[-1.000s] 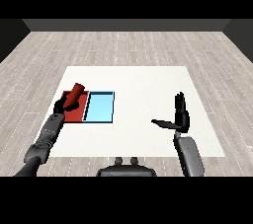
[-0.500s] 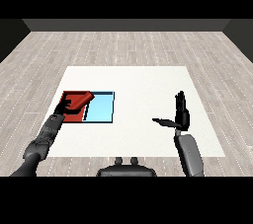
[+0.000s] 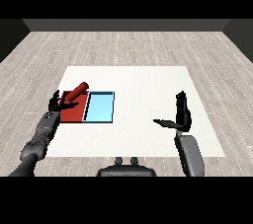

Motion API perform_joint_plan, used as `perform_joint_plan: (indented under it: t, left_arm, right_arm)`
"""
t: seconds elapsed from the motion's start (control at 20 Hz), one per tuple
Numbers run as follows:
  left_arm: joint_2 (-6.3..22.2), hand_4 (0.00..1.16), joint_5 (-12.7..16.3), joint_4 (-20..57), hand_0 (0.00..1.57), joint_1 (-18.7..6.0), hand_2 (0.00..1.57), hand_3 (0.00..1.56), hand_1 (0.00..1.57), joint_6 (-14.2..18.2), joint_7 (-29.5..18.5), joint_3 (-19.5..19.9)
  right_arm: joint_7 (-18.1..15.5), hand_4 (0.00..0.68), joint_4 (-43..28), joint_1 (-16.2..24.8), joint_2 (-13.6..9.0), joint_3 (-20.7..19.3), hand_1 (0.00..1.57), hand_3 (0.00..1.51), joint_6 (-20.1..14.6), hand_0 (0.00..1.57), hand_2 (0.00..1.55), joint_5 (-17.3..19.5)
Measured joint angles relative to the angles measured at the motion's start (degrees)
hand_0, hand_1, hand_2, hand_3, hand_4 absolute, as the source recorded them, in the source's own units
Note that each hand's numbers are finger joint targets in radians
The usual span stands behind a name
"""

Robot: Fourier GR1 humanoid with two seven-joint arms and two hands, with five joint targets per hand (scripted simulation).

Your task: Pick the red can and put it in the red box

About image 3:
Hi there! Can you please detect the red can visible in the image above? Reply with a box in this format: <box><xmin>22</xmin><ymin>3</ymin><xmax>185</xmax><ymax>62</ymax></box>
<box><xmin>66</xmin><ymin>81</ymin><xmax>90</xmax><ymax>102</ymax></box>

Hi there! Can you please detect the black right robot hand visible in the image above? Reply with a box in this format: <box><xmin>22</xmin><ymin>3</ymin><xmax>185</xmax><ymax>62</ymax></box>
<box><xmin>152</xmin><ymin>90</ymin><xmax>193</xmax><ymax>133</ymax></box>

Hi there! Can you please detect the light blue shallow open box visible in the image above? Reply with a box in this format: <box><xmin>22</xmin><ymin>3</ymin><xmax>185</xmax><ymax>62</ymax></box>
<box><xmin>81</xmin><ymin>91</ymin><xmax>116</xmax><ymax>124</ymax></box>

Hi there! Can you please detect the dark grey robot body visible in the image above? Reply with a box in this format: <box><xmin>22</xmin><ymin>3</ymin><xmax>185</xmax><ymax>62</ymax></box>
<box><xmin>96</xmin><ymin>157</ymin><xmax>158</xmax><ymax>178</ymax></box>

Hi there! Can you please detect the red shallow open box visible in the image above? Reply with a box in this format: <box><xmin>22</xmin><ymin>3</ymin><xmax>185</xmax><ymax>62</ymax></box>
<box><xmin>58</xmin><ymin>90</ymin><xmax>91</xmax><ymax>123</ymax></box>

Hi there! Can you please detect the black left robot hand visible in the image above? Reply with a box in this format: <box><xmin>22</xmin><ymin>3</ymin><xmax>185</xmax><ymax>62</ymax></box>
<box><xmin>47</xmin><ymin>89</ymin><xmax>80</xmax><ymax>113</ymax></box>

